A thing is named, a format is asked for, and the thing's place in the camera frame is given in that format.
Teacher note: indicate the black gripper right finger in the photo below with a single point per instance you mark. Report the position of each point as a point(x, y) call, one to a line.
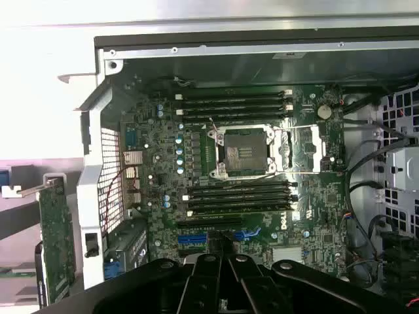
point(311, 291)

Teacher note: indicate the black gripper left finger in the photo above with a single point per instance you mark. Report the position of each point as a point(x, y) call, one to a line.
point(137, 288)

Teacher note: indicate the silver chipset heatsink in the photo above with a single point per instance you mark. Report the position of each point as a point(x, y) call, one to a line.
point(286, 254)

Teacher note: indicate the blue expansion slot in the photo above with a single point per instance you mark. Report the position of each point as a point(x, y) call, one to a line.
point(193, 238)

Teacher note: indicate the green motherboard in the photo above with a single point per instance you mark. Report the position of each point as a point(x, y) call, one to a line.
point(327, 202)

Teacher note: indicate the black open PC case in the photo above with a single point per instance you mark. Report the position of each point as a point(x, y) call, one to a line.
point(91, 183)

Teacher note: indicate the loose green RAM stick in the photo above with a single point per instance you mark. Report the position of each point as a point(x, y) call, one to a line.
point(16, 273)

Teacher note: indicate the CPU socket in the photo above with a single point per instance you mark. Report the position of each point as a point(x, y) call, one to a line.
point(244, 150)

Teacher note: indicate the metal disk bay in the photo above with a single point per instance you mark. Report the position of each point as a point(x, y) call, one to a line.
point(402, 163)

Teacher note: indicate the hard disk with blue carrier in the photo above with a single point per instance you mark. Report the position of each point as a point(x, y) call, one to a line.
point(26, 175)

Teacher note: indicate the round coin battery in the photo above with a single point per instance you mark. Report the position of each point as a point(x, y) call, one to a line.
point(324, 111)

